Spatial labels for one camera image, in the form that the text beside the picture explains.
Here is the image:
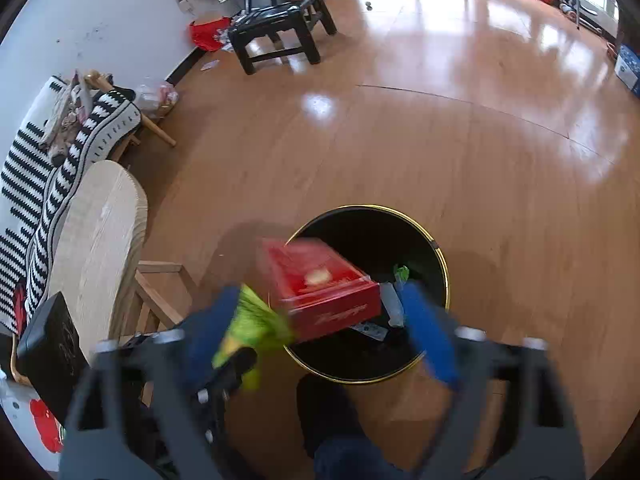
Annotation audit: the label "blue and white box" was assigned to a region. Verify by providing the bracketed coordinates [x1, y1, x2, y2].
[614, 44, 640, 98]

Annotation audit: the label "black and white striped sofa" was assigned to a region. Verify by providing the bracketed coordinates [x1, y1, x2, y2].
[0, 70, 177, 341]

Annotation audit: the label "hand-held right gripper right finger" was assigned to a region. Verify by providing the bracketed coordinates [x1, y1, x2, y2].
[397, 281, 587, 480]

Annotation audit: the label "black low stand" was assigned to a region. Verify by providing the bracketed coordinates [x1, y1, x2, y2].
[227, 0, 338, 75]

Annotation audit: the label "red plastic bag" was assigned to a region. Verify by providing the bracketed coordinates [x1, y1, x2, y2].
[188, 16, 233, 52]

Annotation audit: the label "black box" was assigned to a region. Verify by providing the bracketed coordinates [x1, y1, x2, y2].
[16, 291, 91, 421]

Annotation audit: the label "clear plastic bag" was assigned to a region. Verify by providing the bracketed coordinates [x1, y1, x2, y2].
[134, 82, 180, 111]

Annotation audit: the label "light wooden table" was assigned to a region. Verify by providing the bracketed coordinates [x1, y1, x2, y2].
[49, 160, 197, 346]

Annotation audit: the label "red cardboard box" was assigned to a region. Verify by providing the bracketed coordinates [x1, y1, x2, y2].
[257, 237, 382, 345]

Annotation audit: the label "scattered white papers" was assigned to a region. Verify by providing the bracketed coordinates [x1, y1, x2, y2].
[216, 24, 242, 54]

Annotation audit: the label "white plastic tube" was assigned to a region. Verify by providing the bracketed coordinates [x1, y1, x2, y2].
[379, 282, 405, 328]

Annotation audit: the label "pile of clothes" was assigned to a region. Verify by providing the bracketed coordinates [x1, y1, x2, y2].
[42, 72, 103, 161]

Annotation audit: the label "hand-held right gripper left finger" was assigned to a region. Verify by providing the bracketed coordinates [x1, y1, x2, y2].
[59, 285, 266, 480]

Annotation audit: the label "red cushion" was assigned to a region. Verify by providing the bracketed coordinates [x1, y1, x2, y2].
[12, 285, 27, 336]

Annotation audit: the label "black bin with gold rim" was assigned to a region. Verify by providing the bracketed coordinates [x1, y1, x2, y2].
[284, 205, 449, 385]

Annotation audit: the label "red and white bag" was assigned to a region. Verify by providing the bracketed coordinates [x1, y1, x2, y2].
[0, 380, 66, 471]

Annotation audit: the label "green snack wrapper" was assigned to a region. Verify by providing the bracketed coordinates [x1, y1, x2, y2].
[212, 285, 293, 391]

